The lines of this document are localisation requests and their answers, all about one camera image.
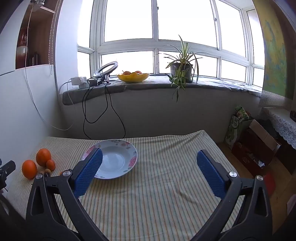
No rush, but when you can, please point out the black cable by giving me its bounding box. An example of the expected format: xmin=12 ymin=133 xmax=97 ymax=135
xmin=83 ymin=82 xmax=126 ymax=140

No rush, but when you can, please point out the white-framed window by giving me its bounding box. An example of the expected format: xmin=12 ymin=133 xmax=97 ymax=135
xmin=77 ymin=0 xmax=265 ymax=87

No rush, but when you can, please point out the red and white vase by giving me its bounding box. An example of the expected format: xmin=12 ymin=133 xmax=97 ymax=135
xmin=17 ymin=27 xmax=29 ymax=67

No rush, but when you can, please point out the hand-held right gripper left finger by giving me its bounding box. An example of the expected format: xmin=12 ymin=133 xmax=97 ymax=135
xmin=25 ymin=148 xmax=109 ymax=241

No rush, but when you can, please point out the red plastic object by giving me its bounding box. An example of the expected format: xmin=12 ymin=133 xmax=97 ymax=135
xmin=264 ymin=173 xmax=276 ymax=196

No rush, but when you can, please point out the white cable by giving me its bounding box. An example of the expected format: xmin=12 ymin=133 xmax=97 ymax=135
xmin=23 ymin=7 xmax=77 ymax=131

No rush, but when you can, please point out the wooden shelf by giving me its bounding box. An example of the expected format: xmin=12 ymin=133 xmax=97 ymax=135
xmin=15 ymin=0 xmax=60 ymax=69

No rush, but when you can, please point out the grey windowsill mat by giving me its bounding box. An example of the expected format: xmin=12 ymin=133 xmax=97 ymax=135
xmin=60 ymin=75 xmax=263 ymax=107

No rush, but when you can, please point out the white lace cloth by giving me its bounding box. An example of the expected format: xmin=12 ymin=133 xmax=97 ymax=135
xmin=268 ymin=108 xmax=296 ymax=150

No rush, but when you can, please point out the yellow fruit bowl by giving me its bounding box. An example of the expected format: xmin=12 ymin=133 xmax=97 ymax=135
xmin=116 ymin=73 xmax=150 ymax=83

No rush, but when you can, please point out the large orange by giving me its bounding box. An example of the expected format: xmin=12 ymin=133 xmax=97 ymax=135
xmin=36 ymin=148 xmax=52 ymax=167
xmin=22 ymin=160 xmax=38 ymax=180

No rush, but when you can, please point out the white power strip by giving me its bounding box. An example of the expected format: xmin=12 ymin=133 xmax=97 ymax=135
xmin=71 ymin=76 xmax=89 ymax=89

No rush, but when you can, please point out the potted spider plant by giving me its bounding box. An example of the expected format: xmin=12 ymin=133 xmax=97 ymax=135
xmin=156 ymin=35 xmax=210 ymax=102

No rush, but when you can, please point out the wall map poster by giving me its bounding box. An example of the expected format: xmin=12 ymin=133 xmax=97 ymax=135
xmin=252 ymin=0 xmax=296 ymax=100

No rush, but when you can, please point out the cardboard box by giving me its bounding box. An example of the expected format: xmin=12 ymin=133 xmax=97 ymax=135
xmin=232 ymin=119 xmax=281 ymax=178

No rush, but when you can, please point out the green paper bag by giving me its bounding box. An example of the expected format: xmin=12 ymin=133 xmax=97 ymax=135
xmin=225 ymin=105 xmax=253 ymax=149

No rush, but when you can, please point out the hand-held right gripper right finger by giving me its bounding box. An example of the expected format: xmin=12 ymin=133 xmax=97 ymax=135
xmin=190 ymin=149 xmax=273 ymax=241

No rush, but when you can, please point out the floral white plate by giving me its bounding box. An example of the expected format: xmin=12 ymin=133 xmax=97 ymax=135
xmin=81 ymin=139 xmax=138 ymax=179

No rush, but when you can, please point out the ring light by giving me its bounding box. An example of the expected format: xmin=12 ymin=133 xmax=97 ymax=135
xmin=94 ymin=61 xmax=119 ymax=84

